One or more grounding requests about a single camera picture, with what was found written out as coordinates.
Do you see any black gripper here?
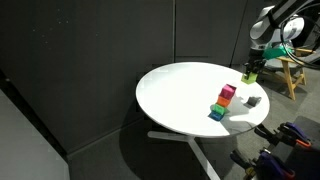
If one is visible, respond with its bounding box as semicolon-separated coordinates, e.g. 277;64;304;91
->
244;57;266;80

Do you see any yellow-green cube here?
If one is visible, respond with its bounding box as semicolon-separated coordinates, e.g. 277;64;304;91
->
241;73;258;84

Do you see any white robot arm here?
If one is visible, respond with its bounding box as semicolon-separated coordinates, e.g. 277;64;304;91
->
242;0;319;82

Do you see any grey cube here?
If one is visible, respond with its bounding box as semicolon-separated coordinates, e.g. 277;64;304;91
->
247;97;261;107

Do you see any magenta cube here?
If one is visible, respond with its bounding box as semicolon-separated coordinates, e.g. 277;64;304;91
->
220;84;236;100

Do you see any orange cube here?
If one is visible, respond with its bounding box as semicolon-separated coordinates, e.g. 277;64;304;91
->
217;96;231;107

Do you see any green cube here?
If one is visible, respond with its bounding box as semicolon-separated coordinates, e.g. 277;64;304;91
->
210;103;228;115

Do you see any blue cube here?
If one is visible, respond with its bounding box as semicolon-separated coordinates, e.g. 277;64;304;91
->
209;111;223;121

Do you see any wooden stool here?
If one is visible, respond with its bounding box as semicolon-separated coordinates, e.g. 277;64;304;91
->
263;55;306;100

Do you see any round white table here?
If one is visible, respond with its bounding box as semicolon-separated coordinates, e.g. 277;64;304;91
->
136;62;270;180

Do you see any blue orange clamp left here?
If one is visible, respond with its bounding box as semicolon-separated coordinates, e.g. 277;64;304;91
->
254;122;312;148

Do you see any blue orange clamp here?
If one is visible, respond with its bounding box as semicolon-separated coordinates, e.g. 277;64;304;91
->
230;149;296;180
254;122;312;148

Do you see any blue orange clamp right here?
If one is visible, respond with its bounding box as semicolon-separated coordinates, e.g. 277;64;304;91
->
230;149;296;180

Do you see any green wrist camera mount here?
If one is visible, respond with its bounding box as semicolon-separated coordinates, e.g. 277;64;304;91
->
262;46;292;60

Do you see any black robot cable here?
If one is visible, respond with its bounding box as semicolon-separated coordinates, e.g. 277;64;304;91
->
279;13;320;71

